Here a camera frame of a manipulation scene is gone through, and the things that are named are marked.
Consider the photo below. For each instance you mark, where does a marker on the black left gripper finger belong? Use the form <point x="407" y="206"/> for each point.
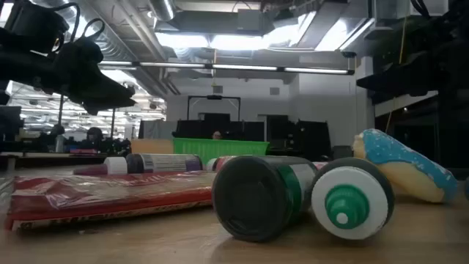
<point x="106" y="91"/>
<point x="96" y="109"/>

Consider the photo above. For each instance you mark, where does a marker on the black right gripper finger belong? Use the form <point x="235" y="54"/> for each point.
<point x="392" y="82"/>
<point x="395" y="94"/>

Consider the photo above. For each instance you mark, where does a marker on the blue frosted donut toy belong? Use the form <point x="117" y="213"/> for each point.
<point x="403" y="165"/>

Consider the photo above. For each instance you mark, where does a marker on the red popcorn packet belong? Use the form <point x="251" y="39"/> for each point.
<point x="110" y="198"/>

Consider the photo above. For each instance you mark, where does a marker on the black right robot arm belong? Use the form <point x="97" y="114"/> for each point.
<point x="454" y="55"/>

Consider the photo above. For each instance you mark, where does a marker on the grey office chair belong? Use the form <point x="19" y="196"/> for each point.
<point x="342" y="152"/>

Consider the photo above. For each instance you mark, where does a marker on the grey partition panel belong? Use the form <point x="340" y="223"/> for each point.
<point x="155" y="129"/>

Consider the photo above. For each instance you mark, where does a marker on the orange translucent plastic bin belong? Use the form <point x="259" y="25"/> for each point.
<point x="152" y="146"/>

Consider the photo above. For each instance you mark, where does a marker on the purple food colouring bottle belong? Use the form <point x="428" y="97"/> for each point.
<point x="165" y="162"/>

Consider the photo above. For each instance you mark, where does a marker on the black side monitor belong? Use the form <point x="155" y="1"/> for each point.
<point x="9" y="122"/>

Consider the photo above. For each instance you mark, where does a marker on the black cabinet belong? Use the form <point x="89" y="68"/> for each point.
<point x="308" y="139"/>

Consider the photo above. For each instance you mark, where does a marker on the green-tipped food colouring bottle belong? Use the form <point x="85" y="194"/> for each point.
<point x="350" y="205"/>

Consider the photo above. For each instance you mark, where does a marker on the green toy object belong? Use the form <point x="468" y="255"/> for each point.
<point x="220" y="146"/>

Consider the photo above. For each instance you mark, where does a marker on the long ceiling light bar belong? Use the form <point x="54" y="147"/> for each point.
<point x="238" y="67"/>

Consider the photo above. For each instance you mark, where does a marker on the grey ceiling unit box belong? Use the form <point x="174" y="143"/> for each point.
<point x="254" y="22"/>

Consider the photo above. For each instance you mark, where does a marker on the dark green food colouring bottle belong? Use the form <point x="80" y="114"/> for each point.
<point x="256" y="198"/>

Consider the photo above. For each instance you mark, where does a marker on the black background rig frame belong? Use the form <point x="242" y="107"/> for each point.
<point x="113" y="122"/>
<point x="214" y="97"/>

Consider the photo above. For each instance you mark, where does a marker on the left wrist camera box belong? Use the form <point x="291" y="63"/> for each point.
<point x="34" y="25"/>

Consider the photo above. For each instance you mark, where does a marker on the silver round air duct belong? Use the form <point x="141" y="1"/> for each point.
<point x="162" y="9"/>

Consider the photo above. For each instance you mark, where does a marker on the grey wall vent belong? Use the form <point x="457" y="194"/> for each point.
<point x="217" y="89"/>
<point x="275" y="91"/>

